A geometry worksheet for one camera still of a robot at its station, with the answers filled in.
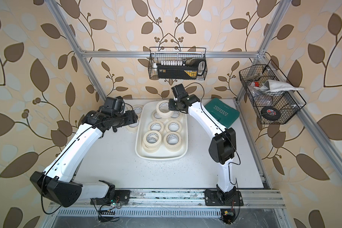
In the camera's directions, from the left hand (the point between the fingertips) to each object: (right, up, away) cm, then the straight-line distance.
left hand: (134, 117), depth 75 cm
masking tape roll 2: (+14, +4, +9) cm, 18 cm away
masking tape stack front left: (+6, -17, +20) cm, 27 cm away
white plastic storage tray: (+13, -12, +16) cm, 24 cm away
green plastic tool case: (+59, +1, +30) cm, 66 cm away
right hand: (+20, +7, +13) cm, 25 cm away
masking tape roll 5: (+20, -17, +19) cm, 32 cm away
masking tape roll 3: (+8, -7, +27) cm, 29 cm away
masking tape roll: (-8, -8, +24) cm, 26 cm away
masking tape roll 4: (+20, -7, +27) cm, 35 cm away
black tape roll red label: (+71, +2, -3) cm, 71 cm away
